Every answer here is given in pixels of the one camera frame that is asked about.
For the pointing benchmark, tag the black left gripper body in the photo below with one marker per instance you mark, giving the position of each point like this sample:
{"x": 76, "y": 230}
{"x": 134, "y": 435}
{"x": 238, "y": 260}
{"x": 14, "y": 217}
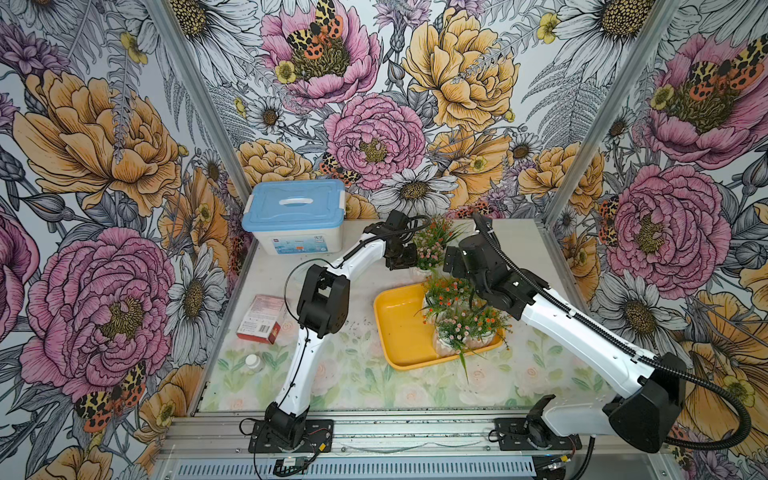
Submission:
{"x": 402, "y": 257}

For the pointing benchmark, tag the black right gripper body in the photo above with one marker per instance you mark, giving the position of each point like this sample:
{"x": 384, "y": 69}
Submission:
{"x": 460, "y": 268}

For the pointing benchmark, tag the light pink flower white pot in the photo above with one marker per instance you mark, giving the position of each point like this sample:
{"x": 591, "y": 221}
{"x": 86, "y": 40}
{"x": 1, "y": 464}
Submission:
{"x": 430, "y": 256}

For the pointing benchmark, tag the pink orange flower white pot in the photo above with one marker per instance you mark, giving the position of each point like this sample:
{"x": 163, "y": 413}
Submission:
{"x": 460, "y": 329}

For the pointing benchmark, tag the red flower white pot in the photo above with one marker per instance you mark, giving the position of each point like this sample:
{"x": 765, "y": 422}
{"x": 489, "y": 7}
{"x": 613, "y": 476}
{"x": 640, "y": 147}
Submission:
{"x": 440, "y": 231}

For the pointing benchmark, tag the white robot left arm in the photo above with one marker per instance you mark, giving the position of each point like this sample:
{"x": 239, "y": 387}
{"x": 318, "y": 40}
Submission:
{"x": 321, "y": 311}

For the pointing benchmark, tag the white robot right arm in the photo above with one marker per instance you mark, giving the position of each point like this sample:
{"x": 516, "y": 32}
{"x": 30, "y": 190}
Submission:
{"x": 649, "y": 389}

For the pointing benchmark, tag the blue lid white storage box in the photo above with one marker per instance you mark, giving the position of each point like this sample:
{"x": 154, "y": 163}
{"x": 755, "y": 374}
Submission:
{"x": 296, "y": 216}

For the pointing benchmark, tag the red white carton box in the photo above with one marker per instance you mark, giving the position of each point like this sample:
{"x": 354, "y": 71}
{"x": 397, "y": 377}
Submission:
{"x": 261, "y": 322}

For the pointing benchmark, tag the yellow plastic tray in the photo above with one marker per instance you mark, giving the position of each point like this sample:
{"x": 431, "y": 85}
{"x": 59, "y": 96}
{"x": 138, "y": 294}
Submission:
{"x": 408, "y": 341}

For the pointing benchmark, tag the small clear white-cap bottle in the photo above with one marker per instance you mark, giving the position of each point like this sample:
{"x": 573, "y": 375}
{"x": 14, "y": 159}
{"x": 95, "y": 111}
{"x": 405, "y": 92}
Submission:
{"x": 253, "y": 364}

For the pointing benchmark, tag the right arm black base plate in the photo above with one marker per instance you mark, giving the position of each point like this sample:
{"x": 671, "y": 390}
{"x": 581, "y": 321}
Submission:
{"x": 520, "y": 434}

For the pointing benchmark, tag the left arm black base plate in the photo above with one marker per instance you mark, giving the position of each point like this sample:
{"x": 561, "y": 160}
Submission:
{"x": 313, "y": 436}

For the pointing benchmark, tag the left aluminium corner post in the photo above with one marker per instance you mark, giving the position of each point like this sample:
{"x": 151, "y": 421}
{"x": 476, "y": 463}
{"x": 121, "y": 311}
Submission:
{"x": 172, "y": 36}

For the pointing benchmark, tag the aluminium corner post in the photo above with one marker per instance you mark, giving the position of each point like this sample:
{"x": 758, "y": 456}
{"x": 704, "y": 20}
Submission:
{"x": 660, "y": 18}
{"x": 172, "y": 36}

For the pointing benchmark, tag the aluminium front rail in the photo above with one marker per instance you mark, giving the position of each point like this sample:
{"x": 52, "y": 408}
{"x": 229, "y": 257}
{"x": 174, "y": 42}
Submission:
{"x": 395, "y": 445}

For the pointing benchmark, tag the right aluminium corner post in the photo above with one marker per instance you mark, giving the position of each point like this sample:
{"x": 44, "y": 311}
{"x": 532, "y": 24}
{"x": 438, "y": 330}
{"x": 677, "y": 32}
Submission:
{"x": 660, "y": 18}

